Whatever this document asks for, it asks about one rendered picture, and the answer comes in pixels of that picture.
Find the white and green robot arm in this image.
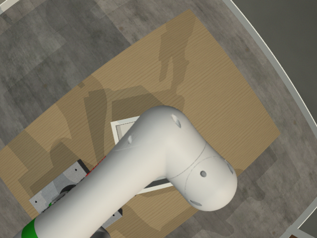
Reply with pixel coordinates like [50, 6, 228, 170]
[13, 105, 237, 238]

